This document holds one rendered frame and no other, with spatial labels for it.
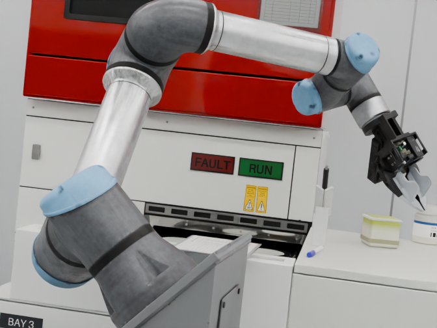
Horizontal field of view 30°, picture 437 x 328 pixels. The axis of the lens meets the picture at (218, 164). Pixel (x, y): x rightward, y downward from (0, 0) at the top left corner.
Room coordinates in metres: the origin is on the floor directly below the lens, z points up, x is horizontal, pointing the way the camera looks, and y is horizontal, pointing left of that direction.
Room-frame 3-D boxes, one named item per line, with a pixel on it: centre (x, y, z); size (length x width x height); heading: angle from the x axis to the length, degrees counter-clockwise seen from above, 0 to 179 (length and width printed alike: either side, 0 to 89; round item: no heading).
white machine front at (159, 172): (2.20, 0.14, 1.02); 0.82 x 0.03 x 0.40; 81
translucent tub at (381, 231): (1.90, -0.39, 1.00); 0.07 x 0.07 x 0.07; 6
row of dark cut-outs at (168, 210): (2.17, -0.03, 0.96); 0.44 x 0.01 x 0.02; 81
